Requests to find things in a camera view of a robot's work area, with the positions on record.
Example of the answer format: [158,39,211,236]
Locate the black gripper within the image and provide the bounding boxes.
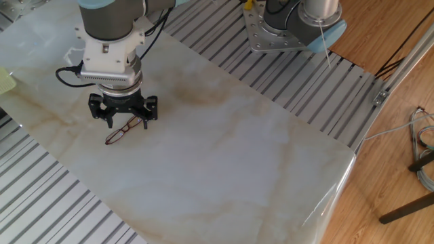
[87,89,159,130]

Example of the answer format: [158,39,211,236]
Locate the red frame glasses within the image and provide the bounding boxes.
[104,115,144,146]

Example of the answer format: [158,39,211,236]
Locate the dark wooden furniture leg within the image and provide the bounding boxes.
[408,150,434,173]
[378,191,434,225]

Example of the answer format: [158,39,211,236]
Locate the marble pattern table sheet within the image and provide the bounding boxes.
[0,0,357,244]

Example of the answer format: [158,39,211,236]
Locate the light green plastic basket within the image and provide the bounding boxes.
[0,66,17,96]

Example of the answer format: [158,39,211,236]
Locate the perforated silver metal plate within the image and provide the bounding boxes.
[0,0,52,21]

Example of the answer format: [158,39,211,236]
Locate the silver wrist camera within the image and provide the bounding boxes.
[79,66,142,91]

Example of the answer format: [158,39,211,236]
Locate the black camera cable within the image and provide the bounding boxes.
[55,64,85,88]

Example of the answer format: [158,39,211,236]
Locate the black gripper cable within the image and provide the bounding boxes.
[138,6,176,61]

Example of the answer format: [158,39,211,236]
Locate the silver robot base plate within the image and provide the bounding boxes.
[242,0,315,54]

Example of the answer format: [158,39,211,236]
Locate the metal corner bracket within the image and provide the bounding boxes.
[372,89,390,108]

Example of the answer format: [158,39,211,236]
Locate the black floor cable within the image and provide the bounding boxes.
[374,6,434,81]

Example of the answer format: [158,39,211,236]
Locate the grey floor cable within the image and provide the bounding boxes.
[363,113,434,142]

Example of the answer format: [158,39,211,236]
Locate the aluminium frame rail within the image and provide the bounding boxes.
[381,22,434,94]

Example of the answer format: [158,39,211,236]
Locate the grey wire bundle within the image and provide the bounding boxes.
[408,106,434,192]

